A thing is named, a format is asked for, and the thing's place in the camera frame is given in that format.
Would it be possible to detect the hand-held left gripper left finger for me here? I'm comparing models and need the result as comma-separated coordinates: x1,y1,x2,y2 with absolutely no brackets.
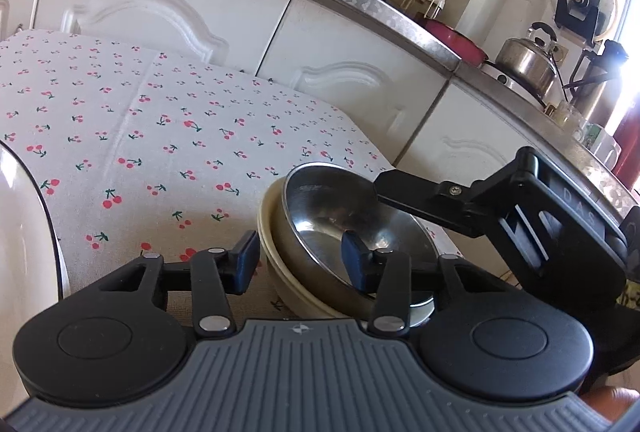
92,229,261,338

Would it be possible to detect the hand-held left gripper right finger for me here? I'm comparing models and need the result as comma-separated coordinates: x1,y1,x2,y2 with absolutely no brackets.
341,229,516,338

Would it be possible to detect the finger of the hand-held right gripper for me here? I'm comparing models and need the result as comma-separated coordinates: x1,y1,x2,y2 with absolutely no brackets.
373,169,493,239

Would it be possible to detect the stainless steel bowl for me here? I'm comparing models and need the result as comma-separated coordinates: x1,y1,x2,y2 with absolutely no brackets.
272,163,438,328

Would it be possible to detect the large cream bowl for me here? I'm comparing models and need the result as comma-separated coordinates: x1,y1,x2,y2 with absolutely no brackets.
257,179,351,321

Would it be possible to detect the white plate with dark rim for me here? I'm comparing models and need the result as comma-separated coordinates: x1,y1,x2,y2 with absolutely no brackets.
0,143,70,409

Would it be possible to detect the person's right hand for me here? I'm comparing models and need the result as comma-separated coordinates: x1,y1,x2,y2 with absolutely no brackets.
582,386,640,426

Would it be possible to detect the red curtain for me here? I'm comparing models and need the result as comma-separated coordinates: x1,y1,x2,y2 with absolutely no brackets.
612,92,640,193

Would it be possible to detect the glass jar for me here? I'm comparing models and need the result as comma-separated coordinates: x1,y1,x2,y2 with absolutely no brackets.
545,100,581,129

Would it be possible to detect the steel thermos jug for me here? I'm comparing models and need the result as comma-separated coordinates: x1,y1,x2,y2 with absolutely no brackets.
562,40,632,129

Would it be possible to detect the white hot plate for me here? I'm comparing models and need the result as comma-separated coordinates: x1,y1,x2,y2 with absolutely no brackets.
480,60,549,111

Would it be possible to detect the red basin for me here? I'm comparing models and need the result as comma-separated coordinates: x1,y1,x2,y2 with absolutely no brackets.
422,18,489,66

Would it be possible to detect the steel kettle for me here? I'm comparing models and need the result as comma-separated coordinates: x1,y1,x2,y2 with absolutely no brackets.
495,22,564,101

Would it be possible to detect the cherry print tablecloth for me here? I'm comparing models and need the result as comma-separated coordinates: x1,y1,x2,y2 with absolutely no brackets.
0,30,466,328

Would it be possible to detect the white plastic rack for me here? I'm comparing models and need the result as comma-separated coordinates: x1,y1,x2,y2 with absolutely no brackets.
402,0,446,21

